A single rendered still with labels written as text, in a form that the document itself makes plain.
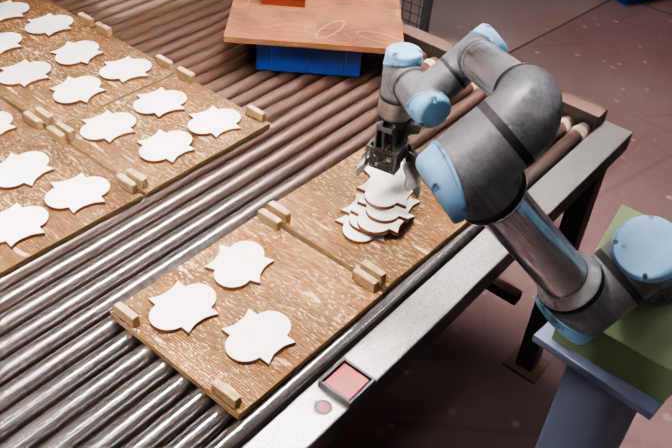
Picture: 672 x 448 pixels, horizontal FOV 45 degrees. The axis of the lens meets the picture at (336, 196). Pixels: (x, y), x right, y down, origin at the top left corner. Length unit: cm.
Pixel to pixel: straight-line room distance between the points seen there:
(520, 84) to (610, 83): 341
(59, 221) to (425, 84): 83
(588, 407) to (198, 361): 84
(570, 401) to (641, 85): 298
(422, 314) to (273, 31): 101
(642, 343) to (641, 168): 236
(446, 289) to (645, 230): 46
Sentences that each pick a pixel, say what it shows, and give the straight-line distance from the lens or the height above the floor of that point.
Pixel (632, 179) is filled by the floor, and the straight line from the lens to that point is 387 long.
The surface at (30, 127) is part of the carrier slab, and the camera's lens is 214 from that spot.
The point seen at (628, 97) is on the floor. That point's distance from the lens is 450.
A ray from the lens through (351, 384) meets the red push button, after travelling 150.
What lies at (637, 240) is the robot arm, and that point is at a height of 123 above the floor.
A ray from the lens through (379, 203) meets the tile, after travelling 178.
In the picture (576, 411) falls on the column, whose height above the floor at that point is 69.
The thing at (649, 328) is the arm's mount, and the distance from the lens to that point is 167.
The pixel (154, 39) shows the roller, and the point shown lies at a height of 92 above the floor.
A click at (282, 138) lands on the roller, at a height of 92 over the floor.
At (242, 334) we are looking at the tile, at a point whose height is 95.
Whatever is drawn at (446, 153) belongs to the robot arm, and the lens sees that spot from 115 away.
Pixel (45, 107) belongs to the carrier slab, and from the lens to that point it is 221.
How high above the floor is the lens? 210
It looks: 38 degrees down
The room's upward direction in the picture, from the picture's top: 5 degrees clockwise
